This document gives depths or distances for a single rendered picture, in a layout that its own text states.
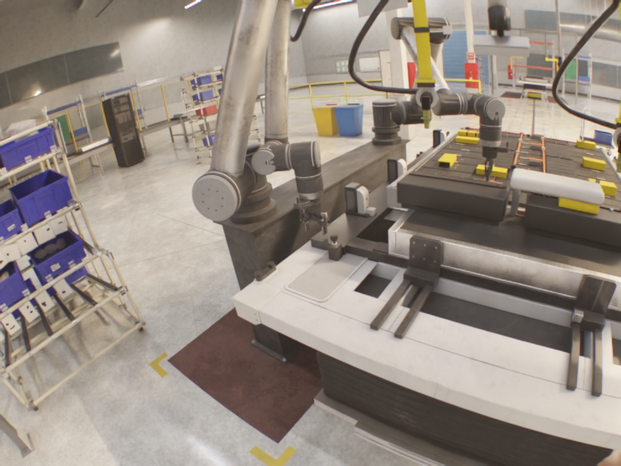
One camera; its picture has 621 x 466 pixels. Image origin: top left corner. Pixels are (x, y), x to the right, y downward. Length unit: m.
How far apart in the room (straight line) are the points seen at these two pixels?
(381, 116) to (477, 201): 1.60
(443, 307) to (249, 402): 1.20
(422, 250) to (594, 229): 0.63
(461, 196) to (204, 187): 0.95
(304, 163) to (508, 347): 0.94
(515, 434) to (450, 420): 0.21
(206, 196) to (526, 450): 1.40
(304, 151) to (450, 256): 0.65
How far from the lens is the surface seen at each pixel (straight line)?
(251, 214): 1.58
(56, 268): 2.37
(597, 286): 1.13
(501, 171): 1.78
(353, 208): 1.58
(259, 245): 1.60
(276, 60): 1.40
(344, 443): 1.73
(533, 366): 0.99
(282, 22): 1.42
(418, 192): 1.29
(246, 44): 1.19
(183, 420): 2.01
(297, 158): 1.27
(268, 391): 1.95
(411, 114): 2.74
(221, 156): 1.28
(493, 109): 1.55
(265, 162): 1.30
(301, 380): 1.96
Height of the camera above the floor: 1.55
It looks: 28 degrees down
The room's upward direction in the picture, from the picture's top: 8 degrees counter-clockwise
